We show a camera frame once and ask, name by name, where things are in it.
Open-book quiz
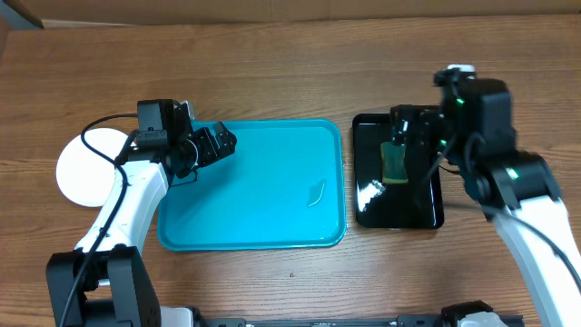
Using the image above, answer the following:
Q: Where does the black water tray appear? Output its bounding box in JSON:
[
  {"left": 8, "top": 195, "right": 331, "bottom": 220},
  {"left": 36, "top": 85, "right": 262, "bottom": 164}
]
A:
[{"left": 352, "top": 114, "right": 445, "bottom": 230}]

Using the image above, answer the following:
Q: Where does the teal plastic tray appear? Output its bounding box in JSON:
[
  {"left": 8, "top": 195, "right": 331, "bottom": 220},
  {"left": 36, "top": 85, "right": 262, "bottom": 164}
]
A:
[{"left": 157, "top": 118, "right": 347, "bottom": 252}]

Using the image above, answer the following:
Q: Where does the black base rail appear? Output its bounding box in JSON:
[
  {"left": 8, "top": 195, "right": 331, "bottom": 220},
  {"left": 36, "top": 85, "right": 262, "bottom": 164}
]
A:
[{"left": 196, "top": 314, "right": 444, "bottom": 327}]

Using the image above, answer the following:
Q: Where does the white plate with orange stain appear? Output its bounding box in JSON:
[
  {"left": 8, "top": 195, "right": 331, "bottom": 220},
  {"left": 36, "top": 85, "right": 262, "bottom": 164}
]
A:
[{"left": 55, "top": 128, "right": 127, "bottom": 207}]

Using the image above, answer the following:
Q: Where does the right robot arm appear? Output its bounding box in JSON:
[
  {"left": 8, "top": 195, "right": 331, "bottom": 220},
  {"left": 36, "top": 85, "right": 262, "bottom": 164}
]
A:
[{"left": 390, "top": 77, "right": 580, "bottom": 326}]

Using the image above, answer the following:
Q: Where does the green yellow sponge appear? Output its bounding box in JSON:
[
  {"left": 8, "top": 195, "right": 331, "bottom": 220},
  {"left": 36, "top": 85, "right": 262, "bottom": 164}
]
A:
[{"left": 380, "top": 142, "right": 409, "bottom": 184}]

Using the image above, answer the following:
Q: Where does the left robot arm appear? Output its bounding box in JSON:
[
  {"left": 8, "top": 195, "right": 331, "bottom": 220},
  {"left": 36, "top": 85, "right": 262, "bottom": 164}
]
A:
[{"left": 46, "top": 122, "right": 237, "bottom": 326}]

